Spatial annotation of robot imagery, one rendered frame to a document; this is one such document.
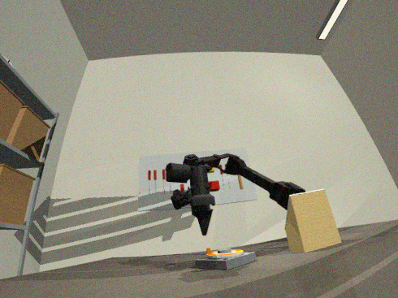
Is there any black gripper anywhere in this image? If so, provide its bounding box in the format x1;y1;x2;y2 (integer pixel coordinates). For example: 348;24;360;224
190;181;215;236

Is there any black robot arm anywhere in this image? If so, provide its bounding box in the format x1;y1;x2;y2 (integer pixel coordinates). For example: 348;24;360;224
166;153;306;210

